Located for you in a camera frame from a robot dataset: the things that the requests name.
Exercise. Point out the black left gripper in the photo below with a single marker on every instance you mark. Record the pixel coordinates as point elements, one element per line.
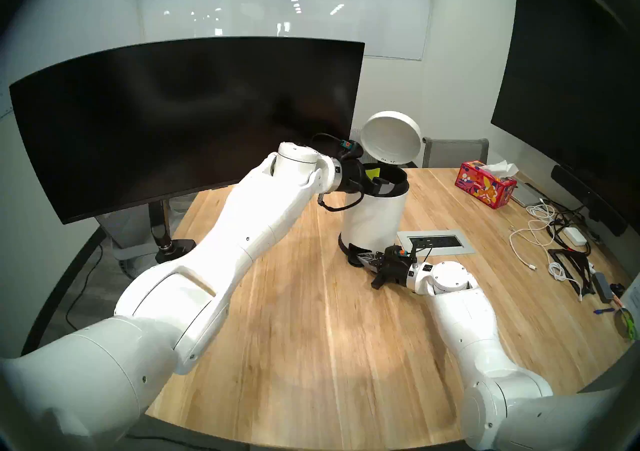
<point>352,175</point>

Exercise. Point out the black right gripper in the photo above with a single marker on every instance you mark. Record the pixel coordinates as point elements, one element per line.
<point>395,272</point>

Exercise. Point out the yellow sticky note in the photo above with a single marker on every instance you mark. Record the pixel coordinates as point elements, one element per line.
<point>372,172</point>

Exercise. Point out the white pedal trash can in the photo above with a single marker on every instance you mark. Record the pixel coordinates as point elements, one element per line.
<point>375,215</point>

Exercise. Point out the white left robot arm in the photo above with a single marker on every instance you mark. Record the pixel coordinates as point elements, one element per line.
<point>200,275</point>

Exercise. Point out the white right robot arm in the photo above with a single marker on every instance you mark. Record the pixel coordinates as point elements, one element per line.
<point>475,325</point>

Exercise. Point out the curved black monitor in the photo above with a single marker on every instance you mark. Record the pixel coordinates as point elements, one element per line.
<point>175,120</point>

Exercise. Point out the grey mesh office chair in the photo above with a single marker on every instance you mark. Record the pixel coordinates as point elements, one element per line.
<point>455,154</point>
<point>355,135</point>

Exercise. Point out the white table power outlet box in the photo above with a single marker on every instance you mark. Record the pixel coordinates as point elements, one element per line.
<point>445,242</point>

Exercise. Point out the red patterned tissue box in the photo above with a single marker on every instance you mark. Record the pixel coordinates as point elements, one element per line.
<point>482,187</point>

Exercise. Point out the silver laptop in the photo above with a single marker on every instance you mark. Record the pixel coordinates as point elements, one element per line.
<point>529,194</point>

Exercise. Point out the white power adapter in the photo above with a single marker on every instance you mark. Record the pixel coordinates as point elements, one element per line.
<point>575,236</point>

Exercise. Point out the black video sound bar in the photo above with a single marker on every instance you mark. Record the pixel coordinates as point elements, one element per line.
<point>585,197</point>

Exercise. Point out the glass whiteboard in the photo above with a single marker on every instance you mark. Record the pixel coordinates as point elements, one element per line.
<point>280,0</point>

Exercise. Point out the black folding laptop stand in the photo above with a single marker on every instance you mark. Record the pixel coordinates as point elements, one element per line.
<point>582,275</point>

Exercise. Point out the grey adapter hub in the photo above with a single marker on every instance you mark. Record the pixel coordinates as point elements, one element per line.
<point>603,287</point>

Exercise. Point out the blue pen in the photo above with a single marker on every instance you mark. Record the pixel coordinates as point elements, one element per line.
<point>604,311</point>

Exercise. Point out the small black adapter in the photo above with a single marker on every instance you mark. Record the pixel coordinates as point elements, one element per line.
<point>618,288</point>

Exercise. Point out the tape roll with green scissors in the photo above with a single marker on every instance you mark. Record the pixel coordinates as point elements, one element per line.
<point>627,325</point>

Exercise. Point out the white paper sheet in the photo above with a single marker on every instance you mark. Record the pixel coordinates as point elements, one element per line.
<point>634,297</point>

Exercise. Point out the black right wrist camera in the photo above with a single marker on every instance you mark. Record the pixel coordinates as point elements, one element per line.
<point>395,251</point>

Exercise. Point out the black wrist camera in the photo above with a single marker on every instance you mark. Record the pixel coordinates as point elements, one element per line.
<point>395,251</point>
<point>352,149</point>

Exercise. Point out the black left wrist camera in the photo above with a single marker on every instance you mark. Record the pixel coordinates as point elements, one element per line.
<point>352,149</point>

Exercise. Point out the large black wall display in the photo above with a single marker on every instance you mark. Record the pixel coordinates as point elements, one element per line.
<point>570,80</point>

